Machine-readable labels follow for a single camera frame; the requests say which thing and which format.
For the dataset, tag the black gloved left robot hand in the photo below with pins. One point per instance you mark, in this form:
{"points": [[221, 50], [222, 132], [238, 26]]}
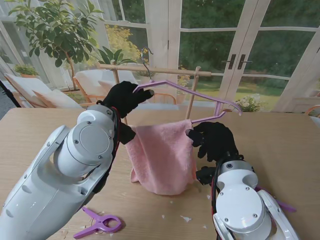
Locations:
{"points": [[123, 98]]}

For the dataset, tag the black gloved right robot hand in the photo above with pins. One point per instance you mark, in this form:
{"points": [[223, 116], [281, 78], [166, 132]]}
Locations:
{"points": [[215, 140]]}

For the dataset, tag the purple clothes hanger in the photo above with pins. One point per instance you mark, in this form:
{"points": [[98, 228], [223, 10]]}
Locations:
{"points": [[195, 93]]}

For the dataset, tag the pink square towel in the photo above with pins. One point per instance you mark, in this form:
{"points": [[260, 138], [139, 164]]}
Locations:
{"points": [[162, 155]]}

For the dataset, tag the purple plastic clothes peg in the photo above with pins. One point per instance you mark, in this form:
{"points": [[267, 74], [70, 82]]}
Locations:
{"points": [[100, 222], [285, 206]]}

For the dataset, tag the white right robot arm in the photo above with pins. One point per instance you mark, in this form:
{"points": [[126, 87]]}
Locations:
{"points": [[247, 200]]}

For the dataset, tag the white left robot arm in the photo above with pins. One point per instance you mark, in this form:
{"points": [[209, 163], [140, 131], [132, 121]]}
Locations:
{"points": [[65, 165]]}

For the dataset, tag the white cushioned lounge chair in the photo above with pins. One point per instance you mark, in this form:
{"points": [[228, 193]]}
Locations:
{"points": [[27, 87], [90, 80]]}

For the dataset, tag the white flowering pot plant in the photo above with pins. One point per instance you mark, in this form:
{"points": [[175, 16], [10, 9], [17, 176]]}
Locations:
{"points": [[246, 103]]}

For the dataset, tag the wooden hanging rack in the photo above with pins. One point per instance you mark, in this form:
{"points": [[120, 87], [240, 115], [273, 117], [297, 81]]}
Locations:
{"points": [[175, 70]]}

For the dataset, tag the leafy potted tree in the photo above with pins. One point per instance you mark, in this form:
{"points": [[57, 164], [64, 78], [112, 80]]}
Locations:
{"points": [[57, 32]]}

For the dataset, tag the small green pot plant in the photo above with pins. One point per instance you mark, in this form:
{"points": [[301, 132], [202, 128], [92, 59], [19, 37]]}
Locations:
{"points": [[25, 70]]}

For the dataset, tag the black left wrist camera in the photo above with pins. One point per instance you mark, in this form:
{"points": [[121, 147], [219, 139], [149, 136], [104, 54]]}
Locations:
{"points": [[126, 133]]}

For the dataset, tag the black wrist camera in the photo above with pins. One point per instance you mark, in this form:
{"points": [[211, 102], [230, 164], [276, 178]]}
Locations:
{"points": [[205, 175], [126, 133]]}

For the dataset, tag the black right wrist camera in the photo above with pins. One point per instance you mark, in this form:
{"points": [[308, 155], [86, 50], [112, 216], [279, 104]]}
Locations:
{"points": [[205, 175]]}

